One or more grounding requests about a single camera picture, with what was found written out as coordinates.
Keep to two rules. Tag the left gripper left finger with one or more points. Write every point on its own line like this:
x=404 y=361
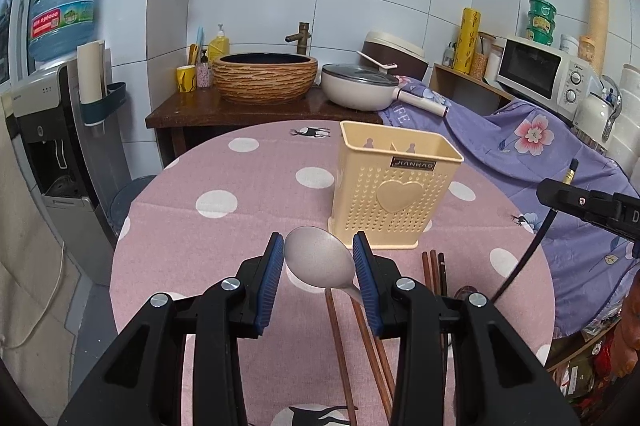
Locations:
x=260 y=277

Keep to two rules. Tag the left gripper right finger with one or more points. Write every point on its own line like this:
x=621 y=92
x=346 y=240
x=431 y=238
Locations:
x=376 y=277

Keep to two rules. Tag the grey metal spoon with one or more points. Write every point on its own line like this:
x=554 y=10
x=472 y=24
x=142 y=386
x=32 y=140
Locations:
x=319 y=259

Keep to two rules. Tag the black chopstick gold band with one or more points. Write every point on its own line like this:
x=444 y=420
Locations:
x=571 y=171

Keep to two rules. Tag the cream plastic utensil holder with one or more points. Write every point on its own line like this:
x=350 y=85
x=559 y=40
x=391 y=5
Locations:
x=389 y=182

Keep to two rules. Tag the white kettle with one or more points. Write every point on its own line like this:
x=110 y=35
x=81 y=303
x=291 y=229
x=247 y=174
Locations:
x=596 y=115

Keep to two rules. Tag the white microwave oven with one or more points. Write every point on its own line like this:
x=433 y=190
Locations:
x=549 y=77

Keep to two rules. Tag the dark wooden counter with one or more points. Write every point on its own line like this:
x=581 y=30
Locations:
x=186 y=120

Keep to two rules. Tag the cream frying pan with lid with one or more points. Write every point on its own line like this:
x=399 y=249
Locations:
x=366 y=90

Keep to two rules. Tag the woven basin sink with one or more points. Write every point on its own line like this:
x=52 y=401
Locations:
x=263 y=78

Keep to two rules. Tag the stack of paper cups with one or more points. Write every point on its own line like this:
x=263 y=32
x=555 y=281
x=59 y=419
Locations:
x=598 y=31

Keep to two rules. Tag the green instant noodle cups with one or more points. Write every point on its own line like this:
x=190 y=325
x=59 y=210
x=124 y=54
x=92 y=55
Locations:
x=540 y=22

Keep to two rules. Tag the yellow cup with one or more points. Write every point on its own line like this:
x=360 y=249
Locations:
x=186 y=79

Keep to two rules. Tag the brown white rice cooker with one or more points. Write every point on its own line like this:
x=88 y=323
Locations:
x=402 y=57

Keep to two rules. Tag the water dispenser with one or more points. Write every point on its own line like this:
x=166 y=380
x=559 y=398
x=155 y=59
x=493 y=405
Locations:
x=78 y=169

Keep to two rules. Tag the yellow roll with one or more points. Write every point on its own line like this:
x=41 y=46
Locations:
x=467 y=39

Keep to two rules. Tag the yellow soap bottle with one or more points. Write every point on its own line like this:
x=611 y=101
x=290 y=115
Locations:
x=219 y=46

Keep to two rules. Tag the bronze faucet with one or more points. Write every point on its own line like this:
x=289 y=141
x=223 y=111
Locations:
x=301 y=38

